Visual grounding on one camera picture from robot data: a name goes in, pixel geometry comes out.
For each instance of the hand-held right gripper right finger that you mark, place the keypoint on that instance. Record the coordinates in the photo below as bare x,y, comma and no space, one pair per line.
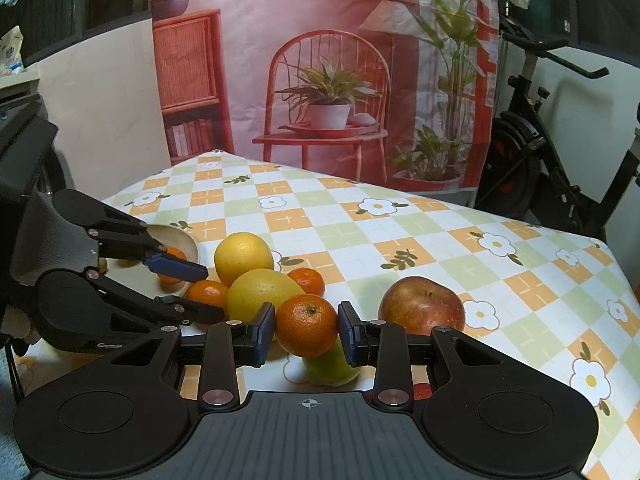
350,335

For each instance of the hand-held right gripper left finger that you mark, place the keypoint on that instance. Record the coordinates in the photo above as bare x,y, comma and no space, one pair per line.
264,335

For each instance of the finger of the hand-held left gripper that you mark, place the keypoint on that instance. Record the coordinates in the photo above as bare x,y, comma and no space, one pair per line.
175,267
190,312

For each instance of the orange tangerine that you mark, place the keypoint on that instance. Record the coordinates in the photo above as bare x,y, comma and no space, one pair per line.
207,294
175,255
306,325
307,280

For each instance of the beige bowl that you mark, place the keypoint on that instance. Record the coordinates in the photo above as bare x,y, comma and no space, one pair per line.
175,237

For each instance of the green round fruit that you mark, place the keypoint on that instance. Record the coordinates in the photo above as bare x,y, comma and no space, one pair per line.
327,370

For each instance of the oblong yellow lemon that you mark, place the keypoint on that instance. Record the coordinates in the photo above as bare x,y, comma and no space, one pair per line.
260,292

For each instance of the round yellow lemon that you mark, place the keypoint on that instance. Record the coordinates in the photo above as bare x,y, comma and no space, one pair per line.
243,258

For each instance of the red apple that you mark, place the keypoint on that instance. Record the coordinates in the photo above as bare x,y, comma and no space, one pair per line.
422,391
421,310

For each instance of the checked flower tablecloth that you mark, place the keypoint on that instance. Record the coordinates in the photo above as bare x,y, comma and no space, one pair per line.
400,230

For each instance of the white marble panel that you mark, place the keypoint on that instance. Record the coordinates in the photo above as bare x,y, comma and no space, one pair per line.
105,120

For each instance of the white plastic bag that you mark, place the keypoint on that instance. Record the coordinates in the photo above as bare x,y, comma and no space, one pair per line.
11,52

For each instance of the black exercise bike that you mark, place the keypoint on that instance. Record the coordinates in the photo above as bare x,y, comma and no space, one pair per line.
520,160

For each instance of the pink printed backdrop cloth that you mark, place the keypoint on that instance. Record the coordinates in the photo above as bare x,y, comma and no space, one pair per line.
310,5

